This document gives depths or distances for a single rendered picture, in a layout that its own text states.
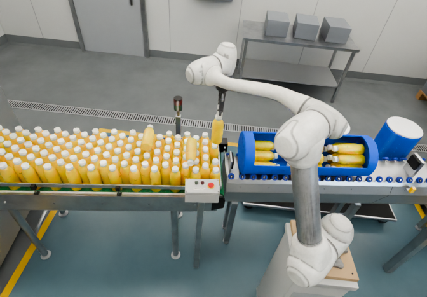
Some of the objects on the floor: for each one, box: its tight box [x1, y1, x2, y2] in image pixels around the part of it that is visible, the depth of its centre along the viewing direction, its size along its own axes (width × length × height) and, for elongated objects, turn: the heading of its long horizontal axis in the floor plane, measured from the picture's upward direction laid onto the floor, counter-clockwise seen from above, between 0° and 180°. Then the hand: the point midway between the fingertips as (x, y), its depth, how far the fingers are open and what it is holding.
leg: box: [343, 203, 362, 221], centre depth 239 cm, size 6×6×63 cm
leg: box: [223, 202, 238, 244], centre depth 231 cm, size 6×6×63 cm
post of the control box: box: [194, 202, 205, 268], centre depth 200 cm, size 4×4×100 cm
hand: (219, 112), depth 159 cm, fingers closed on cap, 4 cm apart
